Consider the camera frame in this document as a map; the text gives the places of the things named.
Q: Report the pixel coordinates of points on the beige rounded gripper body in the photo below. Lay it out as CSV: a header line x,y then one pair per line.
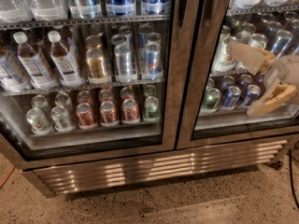
x,y
288,69

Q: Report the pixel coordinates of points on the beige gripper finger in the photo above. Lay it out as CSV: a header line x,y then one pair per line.
x,y
275,95
253,59

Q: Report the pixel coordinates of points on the glass fridge door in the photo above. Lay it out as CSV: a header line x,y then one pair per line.
x,y
266,24
171,24

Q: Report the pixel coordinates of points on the steel fridge vent grille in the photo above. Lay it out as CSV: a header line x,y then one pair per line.
x,y
105,174

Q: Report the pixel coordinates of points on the white tall can right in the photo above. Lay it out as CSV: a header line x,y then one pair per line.
x,y
223,62

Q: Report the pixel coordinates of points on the blue can right compartment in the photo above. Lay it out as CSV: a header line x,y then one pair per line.
x,y
231,98

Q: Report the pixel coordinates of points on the green can right compartment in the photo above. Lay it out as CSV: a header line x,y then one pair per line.
x,y
211,100

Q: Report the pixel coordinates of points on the blue silver energy can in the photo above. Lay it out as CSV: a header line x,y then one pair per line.
x,y
152,67

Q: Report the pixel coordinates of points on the green soda can left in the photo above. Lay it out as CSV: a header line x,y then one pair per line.
x,y
151,109

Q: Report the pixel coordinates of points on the silver drink can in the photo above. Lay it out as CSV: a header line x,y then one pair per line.
x,y
125,67

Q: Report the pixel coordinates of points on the red soda can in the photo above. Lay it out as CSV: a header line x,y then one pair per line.
x,y
108,114
129,111
86,117

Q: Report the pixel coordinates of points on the gold drink can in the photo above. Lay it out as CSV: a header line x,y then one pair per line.
x,y
99,71

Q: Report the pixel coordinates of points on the tea bottle white cap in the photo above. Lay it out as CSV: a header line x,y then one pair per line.
x,y
65,60
35,62

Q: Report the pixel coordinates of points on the silver soda can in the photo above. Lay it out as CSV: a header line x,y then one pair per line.
x,y
62,119

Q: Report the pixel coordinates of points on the clear water bottle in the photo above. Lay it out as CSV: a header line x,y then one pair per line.
x,y
49,10

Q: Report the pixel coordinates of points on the white green soda can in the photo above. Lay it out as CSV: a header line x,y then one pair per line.
x,y
39,121

